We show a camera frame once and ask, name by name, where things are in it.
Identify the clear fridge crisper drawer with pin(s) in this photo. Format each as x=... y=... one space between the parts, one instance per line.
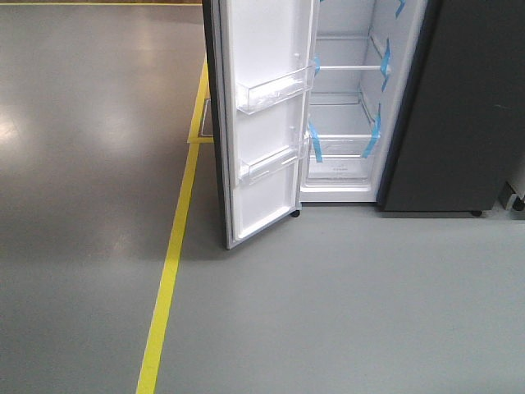
x=339 y=160

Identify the white glass fridge shelf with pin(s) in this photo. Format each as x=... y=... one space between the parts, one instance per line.
x=348 y=53

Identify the dark grey fridge body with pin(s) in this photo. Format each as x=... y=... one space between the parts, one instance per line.
x=449 y=128

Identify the white cabinet beside fridge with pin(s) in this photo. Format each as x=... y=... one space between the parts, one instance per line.
x=510 y=200

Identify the clear lower door bin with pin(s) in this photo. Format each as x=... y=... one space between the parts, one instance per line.
x=255 y=170

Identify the clear door bin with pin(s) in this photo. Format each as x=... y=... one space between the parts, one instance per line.
x=255 y=170
x=255 y=98

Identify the clear upper door bin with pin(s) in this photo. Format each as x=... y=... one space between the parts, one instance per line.
x=255 y=98

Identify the blue tape strip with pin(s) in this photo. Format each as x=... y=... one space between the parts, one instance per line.
x=385 y=65

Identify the yellow floor tape line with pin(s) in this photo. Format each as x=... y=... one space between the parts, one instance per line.
x=151 y=362

